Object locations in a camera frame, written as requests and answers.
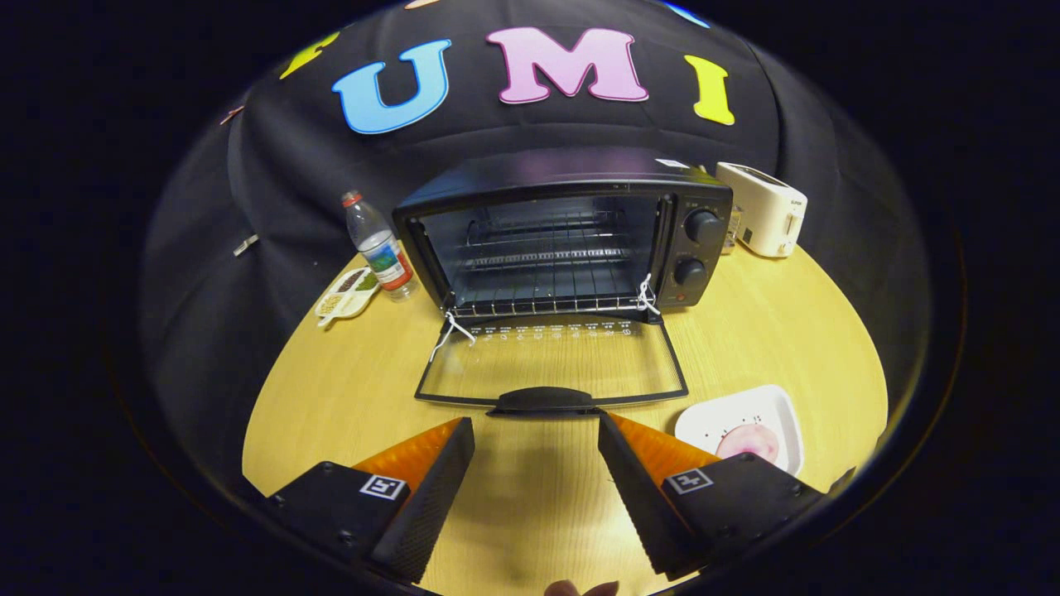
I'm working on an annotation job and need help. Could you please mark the clear plastic water bottle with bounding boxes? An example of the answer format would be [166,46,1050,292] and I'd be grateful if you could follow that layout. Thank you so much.
[341,190,420,302]

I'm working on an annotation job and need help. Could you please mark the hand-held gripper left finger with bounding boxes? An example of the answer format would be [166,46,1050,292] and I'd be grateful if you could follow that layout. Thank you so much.
[265,416,476,584]

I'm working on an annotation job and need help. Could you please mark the black toaster oven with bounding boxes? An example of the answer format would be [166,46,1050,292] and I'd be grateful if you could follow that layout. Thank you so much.
[392,147,735,416]

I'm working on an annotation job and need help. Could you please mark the white square plate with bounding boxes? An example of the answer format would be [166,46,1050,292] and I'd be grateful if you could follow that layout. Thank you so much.
[675,384,804,477]

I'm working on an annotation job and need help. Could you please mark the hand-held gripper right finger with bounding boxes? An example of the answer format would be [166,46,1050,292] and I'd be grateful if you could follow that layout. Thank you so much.
[598,411,829,580]

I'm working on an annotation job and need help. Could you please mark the white divided snack tray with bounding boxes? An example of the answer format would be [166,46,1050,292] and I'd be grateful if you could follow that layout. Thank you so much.
[315,267,382,328]

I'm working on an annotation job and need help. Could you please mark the white bread toaster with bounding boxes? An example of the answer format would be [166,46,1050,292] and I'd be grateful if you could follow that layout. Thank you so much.
[715,161,808,258]

